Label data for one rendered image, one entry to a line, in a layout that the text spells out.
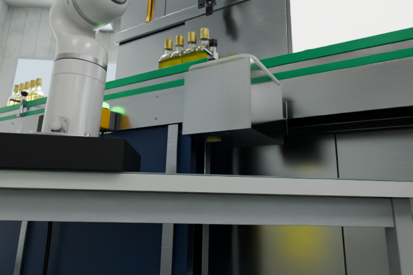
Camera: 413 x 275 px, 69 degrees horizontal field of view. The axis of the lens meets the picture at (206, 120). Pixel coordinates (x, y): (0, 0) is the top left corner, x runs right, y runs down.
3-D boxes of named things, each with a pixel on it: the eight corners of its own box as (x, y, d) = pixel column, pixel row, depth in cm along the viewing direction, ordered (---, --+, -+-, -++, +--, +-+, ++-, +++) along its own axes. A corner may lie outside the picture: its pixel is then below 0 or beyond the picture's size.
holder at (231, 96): (289, 147, 83) (287, 94, 87) (251, 127, 61) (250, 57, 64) (233, 151, 92) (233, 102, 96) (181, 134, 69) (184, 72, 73)
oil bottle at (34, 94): (39, 127, 166) (47, 79, 173) (29, 125, 161) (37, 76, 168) (33, 128, 169) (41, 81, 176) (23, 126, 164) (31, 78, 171)
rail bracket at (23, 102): (25, 118, 144) (29, 91, 148) (8, 115, 138) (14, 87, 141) (20, 119, 146) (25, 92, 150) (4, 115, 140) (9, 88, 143)
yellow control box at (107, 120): (114, 132, 107) (116, 112, 109) (97, 127, 101) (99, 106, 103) (101, 133, 111) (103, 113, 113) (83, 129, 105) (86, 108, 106)
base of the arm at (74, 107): (98, 139, 59) (109, 53, 64) (0, 135, 59) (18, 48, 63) (121, 153, 78) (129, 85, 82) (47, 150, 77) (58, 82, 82)
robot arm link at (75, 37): (69, 53, 65) (85, -40, 71) (31, 72, 76) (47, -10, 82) (117, 72, 74) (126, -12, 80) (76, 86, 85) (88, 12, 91)
